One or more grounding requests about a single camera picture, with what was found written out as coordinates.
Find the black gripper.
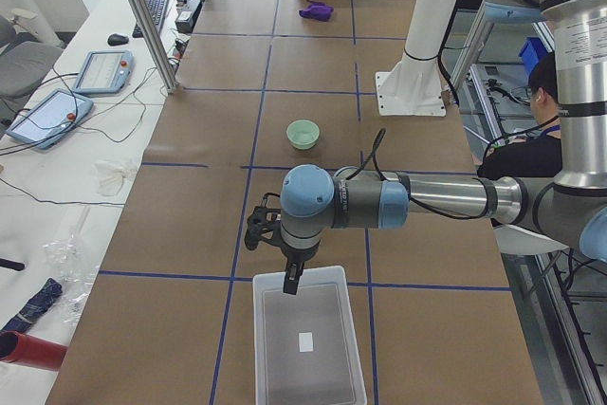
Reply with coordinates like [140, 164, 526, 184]
[282, 247, 318, 295]

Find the light green bowl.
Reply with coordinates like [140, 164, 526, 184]
[286, 120, 320, 150]

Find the purple cloth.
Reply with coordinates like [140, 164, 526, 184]
[299, 0, 334, 22]

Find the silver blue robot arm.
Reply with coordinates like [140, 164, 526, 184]
[276, 0, 606, 294]

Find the clear plastic storage box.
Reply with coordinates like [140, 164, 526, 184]
[252, 266, 367, 404]

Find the black power box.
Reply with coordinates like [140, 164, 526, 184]
[175, 0, 202, 34]

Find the brown paper table cover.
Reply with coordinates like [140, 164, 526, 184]
[48, 0, 542, 404]

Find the clear crumpled plastic bag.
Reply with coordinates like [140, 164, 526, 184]
[43, 232, 101, 327]

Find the seated person in black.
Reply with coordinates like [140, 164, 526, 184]
[477, 52, 562, 180]

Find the red cylinder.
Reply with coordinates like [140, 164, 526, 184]
[1, 331, 67, 371]

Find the far teach pendant tablet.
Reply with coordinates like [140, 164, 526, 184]
[72, 50, 134, 96]

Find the teach pendant tablet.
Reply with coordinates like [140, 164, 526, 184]
[72, 50, 134, 96]
[6, 89, 94, 150]

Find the near teach pendant tablet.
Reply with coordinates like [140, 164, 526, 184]
[6, 89, 94, 150]

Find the black computer mouse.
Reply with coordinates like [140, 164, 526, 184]
[107, 33, 129, 46]

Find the black keyboard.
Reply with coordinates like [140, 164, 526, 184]
[145, 0, 171, 33]

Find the blue storage bin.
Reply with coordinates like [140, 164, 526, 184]
[518, 37, 549, 74]

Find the grey office chair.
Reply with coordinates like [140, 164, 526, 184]
[1, 9, 64, 118]

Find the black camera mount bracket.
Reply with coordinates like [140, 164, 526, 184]
[244, 193, 283, 250]

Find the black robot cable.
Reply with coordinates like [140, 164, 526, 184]
[354, 127, 494, 220]

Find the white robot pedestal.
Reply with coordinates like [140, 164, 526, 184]
[376, 0, 456, 117]

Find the aluminium frame post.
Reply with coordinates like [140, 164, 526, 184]
[128, 0, 178, 94]

